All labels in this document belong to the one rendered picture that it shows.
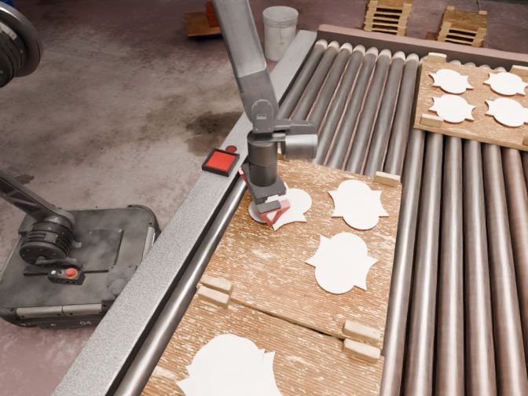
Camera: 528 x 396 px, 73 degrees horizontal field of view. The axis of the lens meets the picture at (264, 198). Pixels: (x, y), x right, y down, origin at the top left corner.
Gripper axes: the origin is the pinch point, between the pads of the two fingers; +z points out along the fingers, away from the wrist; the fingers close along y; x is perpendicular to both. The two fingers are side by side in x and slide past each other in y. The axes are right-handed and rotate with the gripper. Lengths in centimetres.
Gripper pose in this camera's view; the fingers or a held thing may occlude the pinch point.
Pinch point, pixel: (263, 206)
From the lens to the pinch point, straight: 79.0
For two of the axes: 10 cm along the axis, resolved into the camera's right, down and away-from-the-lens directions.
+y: -3.5, -7.0, 6.3
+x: -9.4, 2.7, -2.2
